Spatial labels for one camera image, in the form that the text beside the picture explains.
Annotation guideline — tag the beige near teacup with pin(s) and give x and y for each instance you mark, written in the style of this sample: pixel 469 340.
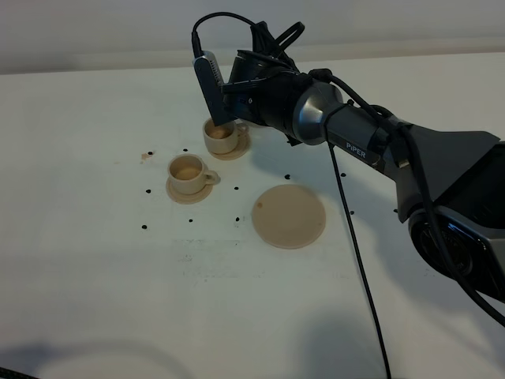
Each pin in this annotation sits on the beige near teacup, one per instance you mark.
pixel 188 174

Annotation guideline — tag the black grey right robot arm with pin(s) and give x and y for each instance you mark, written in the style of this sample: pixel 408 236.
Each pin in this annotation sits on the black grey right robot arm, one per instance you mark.
pixel 461 173

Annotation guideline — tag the beige teacup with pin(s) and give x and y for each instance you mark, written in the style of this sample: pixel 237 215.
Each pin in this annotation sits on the beige teacup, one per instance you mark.
pixel 188 174
pixel 224 138

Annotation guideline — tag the beige near cup saucer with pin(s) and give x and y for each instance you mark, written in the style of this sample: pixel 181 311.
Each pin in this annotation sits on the beige near cup saucer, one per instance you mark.
pixel 187 199

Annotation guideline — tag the beige far teacup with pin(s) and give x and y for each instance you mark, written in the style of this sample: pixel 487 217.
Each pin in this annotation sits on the beige far teacup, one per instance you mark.
pixel 224 138

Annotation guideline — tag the beige cup saucer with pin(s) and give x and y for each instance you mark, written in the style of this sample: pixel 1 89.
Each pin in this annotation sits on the beige cup saucer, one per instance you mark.
pixel 242 147
pixel 187 199

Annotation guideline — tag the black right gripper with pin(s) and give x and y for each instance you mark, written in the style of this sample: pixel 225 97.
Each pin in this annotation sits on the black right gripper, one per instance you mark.
pixel 264 90

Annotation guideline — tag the beige far cup saucer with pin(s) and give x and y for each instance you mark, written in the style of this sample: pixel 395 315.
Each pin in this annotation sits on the beige far cup saucer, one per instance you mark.
pixel 242 147

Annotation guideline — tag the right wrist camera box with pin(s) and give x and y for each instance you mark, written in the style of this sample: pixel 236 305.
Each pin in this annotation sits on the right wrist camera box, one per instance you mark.
pixel 211 81

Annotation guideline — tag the beige teapot saucer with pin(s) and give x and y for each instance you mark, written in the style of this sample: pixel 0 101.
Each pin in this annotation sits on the beige teapot saucer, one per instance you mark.
pixel 289 217

